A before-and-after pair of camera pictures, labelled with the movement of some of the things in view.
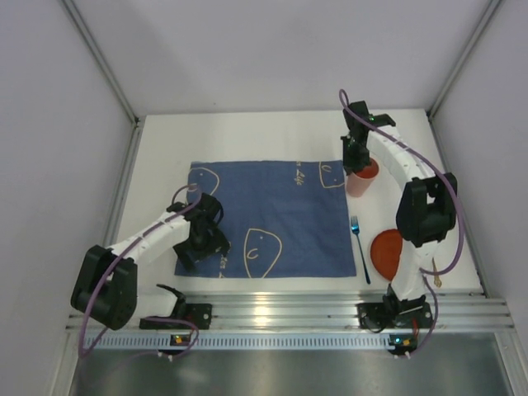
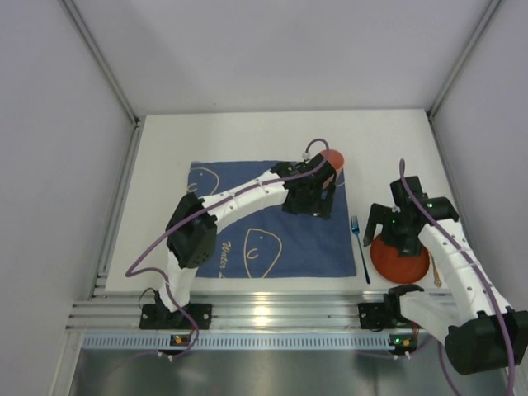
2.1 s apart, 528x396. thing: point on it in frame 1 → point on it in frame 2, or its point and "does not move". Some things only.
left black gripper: x=202 y=251 → x=313 y=202
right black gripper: x=355 y=163 → x=393 y=225
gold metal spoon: x=436 y=279 does not move
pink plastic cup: x=359 y=182 → x=337 y=160
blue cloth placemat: x=281 y=219 does not move
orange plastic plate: x=386 y=251 does not move
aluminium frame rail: x=337 y=311 does not move
